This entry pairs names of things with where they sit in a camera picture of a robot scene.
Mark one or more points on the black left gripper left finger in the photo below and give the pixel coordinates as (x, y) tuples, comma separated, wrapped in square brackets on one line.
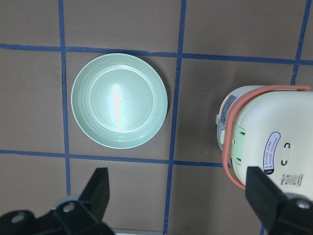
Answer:
[(88, 207)]

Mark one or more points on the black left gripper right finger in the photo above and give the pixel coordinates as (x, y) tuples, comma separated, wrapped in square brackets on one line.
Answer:
[(279, 212)]

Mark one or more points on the cream rice cooker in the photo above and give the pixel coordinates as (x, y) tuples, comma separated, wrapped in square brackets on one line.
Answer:
[(270, 127)]

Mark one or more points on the green plate near left arm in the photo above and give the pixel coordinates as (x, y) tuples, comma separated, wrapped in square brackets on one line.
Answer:
[(119, 101)]

